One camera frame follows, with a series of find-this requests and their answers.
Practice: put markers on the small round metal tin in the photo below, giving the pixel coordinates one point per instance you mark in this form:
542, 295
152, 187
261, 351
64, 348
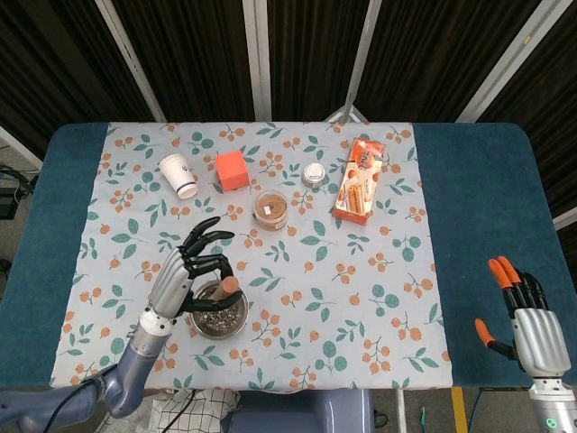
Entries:
314, 175

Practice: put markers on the wooden stick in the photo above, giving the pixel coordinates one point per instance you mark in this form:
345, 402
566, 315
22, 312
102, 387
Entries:
224, 288

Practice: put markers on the white paper cup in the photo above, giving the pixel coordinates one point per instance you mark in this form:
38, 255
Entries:
179, 176

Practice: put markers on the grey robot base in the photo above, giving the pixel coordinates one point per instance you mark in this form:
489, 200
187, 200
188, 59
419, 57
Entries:
306, 412

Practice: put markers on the orange biscuit package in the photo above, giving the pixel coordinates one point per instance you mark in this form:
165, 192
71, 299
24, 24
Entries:
358, 180

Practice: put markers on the orange cube box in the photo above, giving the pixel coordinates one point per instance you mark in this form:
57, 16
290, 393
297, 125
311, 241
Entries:
232, 169

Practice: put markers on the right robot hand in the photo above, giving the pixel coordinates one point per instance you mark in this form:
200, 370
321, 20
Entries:
538, 340

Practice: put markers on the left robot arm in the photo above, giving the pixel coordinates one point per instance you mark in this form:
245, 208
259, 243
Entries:
90, 383

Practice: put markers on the checkered cloth bag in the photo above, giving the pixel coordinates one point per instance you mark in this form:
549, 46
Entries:
189, 412

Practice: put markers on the metal bowl with seeds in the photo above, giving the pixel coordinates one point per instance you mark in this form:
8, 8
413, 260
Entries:
221, 315

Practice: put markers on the blue table cover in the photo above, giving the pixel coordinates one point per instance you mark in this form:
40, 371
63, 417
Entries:
478, 225

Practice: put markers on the metal tripod stand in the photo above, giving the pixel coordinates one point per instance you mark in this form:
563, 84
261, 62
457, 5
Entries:
347, 108

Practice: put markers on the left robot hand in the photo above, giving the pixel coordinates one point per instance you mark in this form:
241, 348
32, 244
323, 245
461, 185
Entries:
180, 279

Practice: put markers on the floral tablecloth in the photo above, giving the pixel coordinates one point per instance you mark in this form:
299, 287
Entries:
293, 270

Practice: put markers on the clear jar with brown powder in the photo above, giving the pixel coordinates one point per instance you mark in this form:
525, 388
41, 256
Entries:
271, 210

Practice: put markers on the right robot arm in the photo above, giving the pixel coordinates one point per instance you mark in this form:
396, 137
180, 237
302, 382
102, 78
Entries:
552, 406

